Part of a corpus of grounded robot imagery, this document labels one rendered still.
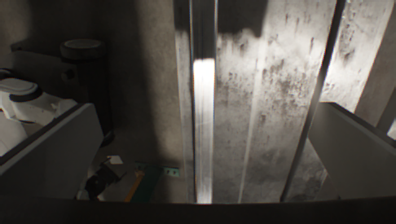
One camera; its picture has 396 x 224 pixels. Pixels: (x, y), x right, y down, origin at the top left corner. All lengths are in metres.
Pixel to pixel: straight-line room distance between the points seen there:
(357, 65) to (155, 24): 0.89
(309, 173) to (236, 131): 0.09
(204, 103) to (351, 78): 0.12
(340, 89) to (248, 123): 0.09
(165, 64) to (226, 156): 0.83
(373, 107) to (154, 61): 0.93
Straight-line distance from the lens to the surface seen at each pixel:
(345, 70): 0.20
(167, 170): 1.43
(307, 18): 0.19
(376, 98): 0.24
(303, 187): 0.27
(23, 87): 1.19
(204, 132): 0.17
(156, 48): 1.02
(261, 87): 0.20
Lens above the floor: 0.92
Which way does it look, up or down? 57 degrees down
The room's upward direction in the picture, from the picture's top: 158 degrees counter-clockwise
